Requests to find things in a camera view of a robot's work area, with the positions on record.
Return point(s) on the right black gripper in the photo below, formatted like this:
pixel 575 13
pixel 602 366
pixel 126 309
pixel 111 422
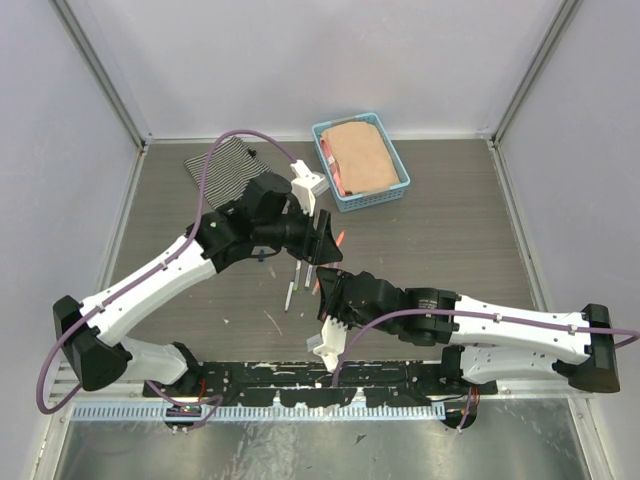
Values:
pixel 329 281

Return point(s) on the white pen blue end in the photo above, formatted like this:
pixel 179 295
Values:
pixel 289 294

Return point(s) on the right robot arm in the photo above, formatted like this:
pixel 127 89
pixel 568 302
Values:
pixel 482 342

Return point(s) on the peach folded towel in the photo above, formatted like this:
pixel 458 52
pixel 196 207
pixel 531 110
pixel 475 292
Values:
pixel 358 159

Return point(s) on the grey slotted cable duct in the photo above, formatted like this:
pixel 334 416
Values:
pixel 161 411

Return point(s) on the light blue plastic basket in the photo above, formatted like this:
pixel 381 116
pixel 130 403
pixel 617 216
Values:
pixel 359 201

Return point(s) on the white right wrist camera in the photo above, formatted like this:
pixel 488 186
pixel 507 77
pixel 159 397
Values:
pixel 329 344

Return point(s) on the white pen lime end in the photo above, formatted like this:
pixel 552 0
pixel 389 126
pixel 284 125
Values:
pixel 297 273

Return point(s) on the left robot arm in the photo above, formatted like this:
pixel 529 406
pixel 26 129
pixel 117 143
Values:
pixel 94 331

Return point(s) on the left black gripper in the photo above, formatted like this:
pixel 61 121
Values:
pixel 306 250

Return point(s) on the white marker green end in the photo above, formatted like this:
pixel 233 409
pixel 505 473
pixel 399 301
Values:
pixel 308 277

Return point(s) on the black white striped cloth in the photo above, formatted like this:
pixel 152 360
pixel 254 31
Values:
pixel 233 165

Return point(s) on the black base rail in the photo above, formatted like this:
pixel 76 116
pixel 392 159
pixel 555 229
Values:
pixel 383 383

